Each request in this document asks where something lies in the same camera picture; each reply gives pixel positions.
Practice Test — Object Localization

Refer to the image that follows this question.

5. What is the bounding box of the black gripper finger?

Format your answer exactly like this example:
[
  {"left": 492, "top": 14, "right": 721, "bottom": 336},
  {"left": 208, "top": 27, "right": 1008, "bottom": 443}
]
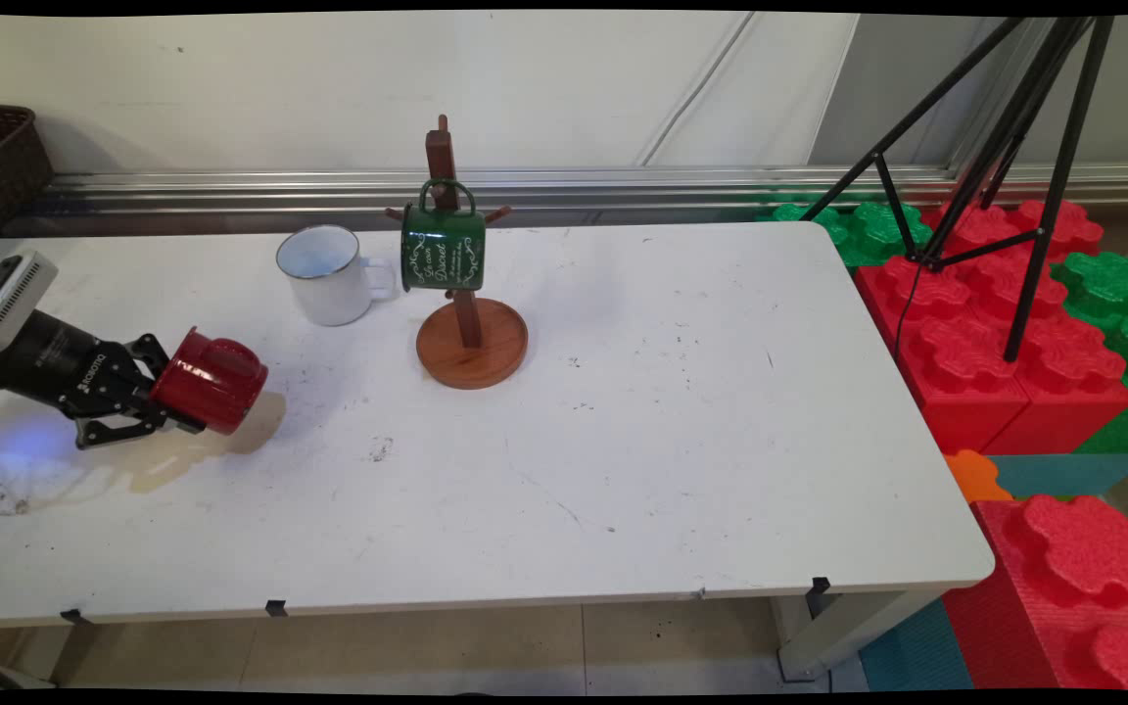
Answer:
[
  {"left": 121, "top": 333, "right": 172, "bottom": 381},
  {"left": 73, "top": 406, "right": 207, "bottom": 452}
]

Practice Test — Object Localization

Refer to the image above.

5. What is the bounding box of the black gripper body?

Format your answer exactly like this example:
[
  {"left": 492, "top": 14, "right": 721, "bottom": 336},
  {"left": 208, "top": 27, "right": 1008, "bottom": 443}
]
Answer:
[{"left": 0, "top": 310, "right": 152, "bottom": 422}]

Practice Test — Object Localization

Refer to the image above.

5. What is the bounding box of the red enamel mug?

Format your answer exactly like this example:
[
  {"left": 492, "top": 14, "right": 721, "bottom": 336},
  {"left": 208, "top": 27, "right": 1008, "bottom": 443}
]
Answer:
[{"left": 149, "top": 328, "right": 269, "bottom": 437}]

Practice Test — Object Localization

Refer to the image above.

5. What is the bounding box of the brown wicker basket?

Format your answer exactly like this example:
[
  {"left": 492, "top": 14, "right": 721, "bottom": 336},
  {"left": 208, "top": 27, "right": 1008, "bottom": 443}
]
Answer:
[{"left": 0, "top": 103, "right": 54, "bottom": 244}]

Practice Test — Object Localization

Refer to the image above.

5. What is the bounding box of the white enamel mug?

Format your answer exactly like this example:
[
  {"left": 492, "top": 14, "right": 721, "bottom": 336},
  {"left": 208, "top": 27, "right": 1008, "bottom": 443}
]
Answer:
[{"left": 275, "top": 224, "right": 399, "bottom": 327}]

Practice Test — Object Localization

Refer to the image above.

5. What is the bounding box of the green enamel mug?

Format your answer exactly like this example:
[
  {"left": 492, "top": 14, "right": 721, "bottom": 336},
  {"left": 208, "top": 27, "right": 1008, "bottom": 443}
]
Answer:
[{"left": 399, "top": 178, "right": 487, "bottom": 293}]

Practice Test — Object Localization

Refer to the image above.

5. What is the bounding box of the brown wooden mug tree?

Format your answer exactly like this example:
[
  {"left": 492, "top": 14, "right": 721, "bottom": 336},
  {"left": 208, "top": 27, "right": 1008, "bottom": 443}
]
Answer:
[{"left": 385, "top": 115, "right": 530, "bottom": 391}]

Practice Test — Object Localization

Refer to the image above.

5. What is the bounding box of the green foam block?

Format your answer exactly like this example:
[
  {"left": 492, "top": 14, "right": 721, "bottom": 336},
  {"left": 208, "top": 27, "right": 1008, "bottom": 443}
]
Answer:
[
  {"left": 770, "top": 201, "right": 933, "bottom": 267},
  {"left": 1052, "top": 250, "right": 1128, "bottom": 453}
]

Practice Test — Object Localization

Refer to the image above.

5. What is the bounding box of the white table leg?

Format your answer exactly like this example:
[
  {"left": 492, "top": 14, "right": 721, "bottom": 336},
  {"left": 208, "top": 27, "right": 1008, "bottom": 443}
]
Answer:
[{"left": 775, "top": 586, "right": 947, "bottom": 682}]

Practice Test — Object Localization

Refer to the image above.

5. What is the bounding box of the teal foam mat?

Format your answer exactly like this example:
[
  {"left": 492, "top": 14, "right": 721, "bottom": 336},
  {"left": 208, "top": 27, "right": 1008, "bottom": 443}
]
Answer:
[
  {"left": 990, "top": 452, "right": 1128, "bottom": 500},
  {"left": 858, "top": 597, "right": 974, "bottom": 691}
]

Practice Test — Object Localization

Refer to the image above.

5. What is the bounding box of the large red foam block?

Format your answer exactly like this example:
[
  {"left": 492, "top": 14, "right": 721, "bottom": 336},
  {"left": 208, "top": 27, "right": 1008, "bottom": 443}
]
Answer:
[{"left": 853, "top": 196, "right": 1128, "bottom": 456}]

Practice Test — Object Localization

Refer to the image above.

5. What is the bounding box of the orange foam piece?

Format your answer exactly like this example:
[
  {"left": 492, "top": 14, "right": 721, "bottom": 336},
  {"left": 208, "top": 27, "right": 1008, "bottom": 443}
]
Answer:
[{"left": 944, "top": 448, "right": 1013, "bottom": 505}]

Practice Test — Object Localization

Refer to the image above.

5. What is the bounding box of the black tripod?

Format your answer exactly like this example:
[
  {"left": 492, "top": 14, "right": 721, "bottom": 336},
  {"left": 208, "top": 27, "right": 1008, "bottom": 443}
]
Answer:
[{"left": 799, "top": 15, "right": 1116, "bottom": 363}]

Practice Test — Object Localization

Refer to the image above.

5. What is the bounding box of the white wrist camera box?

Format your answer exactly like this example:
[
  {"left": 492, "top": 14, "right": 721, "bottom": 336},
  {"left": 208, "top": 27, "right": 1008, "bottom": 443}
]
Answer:
[{"left": 0, "top": 240, "right": 60, "bottom": 353}]

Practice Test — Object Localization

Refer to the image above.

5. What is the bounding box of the metal wall rail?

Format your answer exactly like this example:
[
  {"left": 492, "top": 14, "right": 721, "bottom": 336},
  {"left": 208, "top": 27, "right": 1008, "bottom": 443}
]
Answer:
[{"left": 40, "top": 163, "right": 1128, "bottom": 214}]

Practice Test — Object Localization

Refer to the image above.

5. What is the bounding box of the white wall conduit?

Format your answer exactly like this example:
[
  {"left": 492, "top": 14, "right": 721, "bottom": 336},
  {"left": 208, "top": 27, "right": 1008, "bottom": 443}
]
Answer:
[{"left": 634, "top": 12, "right": 757, "bottom": 167}]

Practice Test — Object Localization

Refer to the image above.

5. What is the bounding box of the thin black tripod cable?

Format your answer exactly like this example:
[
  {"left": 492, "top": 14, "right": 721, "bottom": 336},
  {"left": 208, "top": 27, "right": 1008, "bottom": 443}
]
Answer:
[{"left": 893, "top": 257, "right": 925, "bottom": 358}]

